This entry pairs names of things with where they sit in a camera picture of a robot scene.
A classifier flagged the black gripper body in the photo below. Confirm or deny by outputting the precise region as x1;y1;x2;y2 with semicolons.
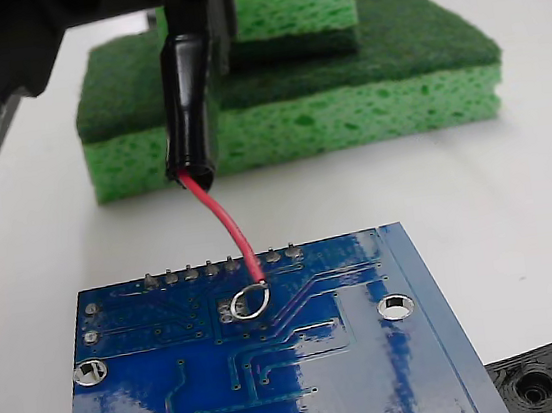
0;0;178;115

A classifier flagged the blue printed circuit board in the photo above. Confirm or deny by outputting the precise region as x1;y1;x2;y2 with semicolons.
46;210;513;413

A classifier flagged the small green scouring sponge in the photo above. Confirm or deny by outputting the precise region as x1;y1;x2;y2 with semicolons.
153;0;365;79

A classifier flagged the large green scouring sponge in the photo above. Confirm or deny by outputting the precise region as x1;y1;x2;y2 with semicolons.
63;0;515;207

